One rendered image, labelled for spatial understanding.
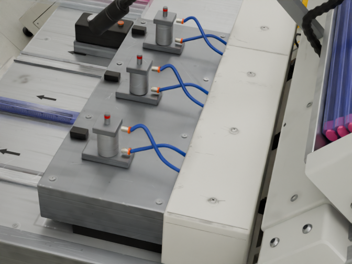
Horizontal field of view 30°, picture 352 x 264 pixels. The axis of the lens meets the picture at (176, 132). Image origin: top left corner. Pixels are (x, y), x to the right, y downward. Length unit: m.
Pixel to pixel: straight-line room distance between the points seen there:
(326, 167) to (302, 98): 0.20
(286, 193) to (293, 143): 0.07
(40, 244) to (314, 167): 0.30
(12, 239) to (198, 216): 0.19
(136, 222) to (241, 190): 0.11
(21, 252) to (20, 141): 0.17
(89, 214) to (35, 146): 0.16
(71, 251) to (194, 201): 0.14
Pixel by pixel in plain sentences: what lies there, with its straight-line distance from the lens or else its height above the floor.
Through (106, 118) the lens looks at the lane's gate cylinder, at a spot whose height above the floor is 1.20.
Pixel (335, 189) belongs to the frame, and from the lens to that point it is 0.49.
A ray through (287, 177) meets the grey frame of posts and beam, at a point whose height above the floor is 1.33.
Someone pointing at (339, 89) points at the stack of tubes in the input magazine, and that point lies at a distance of 0.57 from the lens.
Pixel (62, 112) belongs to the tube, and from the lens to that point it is 0.82.
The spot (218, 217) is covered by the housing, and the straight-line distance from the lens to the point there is 0.60.
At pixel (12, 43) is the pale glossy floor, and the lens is 2.41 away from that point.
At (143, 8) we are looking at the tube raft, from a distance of 1.03.
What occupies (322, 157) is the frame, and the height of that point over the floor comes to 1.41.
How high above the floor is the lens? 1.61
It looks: 35 degrees down
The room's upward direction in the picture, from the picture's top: 59 degrees clockwise
